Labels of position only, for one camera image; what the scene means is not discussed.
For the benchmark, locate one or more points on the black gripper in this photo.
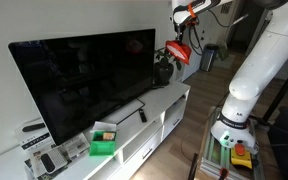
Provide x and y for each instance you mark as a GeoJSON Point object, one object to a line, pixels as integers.
{"type": "Point", "coordinates": [180, 28]}

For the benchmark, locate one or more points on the red hat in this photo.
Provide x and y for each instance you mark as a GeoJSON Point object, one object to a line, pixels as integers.
{"type": "Point", "coordinates": [179, 51]}

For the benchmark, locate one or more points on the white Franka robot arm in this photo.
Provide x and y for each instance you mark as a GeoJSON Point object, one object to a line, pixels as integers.
{"type": "Point", "coordinates": [267, 63]}

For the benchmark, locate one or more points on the aluminium robot base platform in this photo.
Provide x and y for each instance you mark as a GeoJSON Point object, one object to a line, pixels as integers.
{"type": "Point", "coordinates": [214, 156]}

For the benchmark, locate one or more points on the white tv stand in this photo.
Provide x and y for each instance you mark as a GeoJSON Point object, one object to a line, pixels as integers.
{"type": "Point", "coordinates": [157, 103]}

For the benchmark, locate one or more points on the white door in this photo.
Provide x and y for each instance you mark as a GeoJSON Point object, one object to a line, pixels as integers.
{"type": "Point", "coordinates": [214, 33]}

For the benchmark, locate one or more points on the grey trash can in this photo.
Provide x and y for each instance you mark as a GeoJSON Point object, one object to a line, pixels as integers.
{"type": "Point", "coordinates": [208, 58]}

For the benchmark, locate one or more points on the dark round plant pot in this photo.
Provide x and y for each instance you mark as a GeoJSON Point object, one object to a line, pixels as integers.
{"type": "Point", "coordinates": [163, 73]}

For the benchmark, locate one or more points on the black remote control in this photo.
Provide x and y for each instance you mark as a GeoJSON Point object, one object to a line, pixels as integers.
{"type": "Point", "coordinates": [143, 115]}

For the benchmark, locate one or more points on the black flat screen television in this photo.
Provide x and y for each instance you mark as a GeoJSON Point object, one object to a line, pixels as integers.
{"type": "Point", "coordinates": [84, 83]}

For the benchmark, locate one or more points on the black tripod pole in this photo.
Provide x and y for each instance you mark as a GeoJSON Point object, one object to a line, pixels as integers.
{"type": "Point", "coordinates": [282, 90]}

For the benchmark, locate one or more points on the black rod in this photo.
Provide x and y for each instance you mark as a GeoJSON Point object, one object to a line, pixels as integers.
{"type": "Point", "coordinates": [192, 166]}

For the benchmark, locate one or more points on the green plastic box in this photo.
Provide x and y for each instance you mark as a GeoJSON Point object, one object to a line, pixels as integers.
{"type": "Point", "coordinates": [102, 146]}

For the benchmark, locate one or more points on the folded newspaper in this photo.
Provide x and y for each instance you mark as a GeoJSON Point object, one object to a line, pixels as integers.
{"type": "Point", "coordinates": [74, 145]}

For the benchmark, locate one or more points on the black case with blue light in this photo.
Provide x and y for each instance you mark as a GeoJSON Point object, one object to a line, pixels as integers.
{"type": "Point", "coordinates": [285, 146]}

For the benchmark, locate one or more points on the black oblong device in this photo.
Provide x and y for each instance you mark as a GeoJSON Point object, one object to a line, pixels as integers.
{"type": "Point", "coordinates": [33, 127]}

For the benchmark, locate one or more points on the white box with black label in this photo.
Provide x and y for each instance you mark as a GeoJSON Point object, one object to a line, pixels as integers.
{"type": "Point", "coordinates": [34, 138]}

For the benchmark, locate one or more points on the white package with black remote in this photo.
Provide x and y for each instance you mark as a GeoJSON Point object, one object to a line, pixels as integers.
{"type": "Point", "coordinates": [49, 161]}

